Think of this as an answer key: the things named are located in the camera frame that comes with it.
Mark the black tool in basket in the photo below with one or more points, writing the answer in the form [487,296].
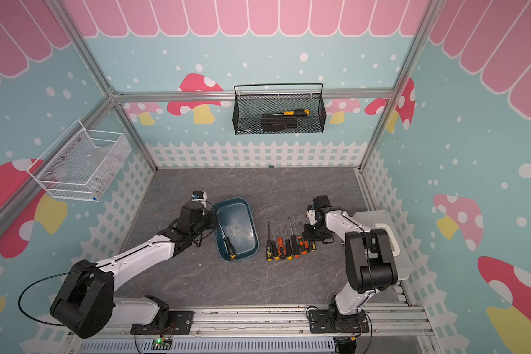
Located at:
[278,123]

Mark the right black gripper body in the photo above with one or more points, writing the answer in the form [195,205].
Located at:
[313,233]

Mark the black wire mesh basket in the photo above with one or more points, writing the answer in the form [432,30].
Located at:
[253,100]

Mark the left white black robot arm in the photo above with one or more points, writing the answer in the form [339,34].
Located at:
[86,302]

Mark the grey slotted cable duct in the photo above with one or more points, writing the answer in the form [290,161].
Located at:
[213,345]

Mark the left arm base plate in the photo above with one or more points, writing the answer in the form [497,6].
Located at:
[166,323]

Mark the white wire mesh basket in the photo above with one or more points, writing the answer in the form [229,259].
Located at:
[81,164]

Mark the teal plastic storage box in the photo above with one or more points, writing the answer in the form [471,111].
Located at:
[235,221]

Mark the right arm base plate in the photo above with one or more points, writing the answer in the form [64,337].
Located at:
[331,321]

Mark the green lit circuit board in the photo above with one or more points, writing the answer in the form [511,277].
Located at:
[161,344]

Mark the black red screwdriver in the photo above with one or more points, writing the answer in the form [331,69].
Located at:
[280,243]

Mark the yellow black screwdriver in basket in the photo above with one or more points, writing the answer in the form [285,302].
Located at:
[294,113]

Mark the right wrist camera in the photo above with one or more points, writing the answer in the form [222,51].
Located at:
[311,215]

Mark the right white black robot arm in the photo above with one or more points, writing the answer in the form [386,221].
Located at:
[369,265]

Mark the white plastic toolbox with handle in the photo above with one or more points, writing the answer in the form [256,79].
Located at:
[382,219]

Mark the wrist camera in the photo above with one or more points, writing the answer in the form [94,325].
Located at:
[311,215]
[199,196]

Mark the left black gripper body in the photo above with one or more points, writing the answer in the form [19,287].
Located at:
[208,222]

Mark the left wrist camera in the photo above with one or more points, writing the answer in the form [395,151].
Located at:
[199,196]

